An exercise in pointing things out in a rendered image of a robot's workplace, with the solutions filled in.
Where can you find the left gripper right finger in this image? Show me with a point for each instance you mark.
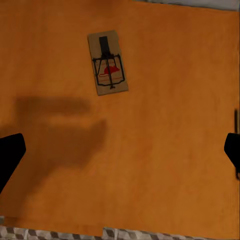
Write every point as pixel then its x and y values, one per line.
pixel 232 149

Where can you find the cabinet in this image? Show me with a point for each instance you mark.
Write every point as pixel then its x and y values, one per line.
pixel 149 159

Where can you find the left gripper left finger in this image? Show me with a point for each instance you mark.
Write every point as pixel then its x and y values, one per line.
pixel 12 149

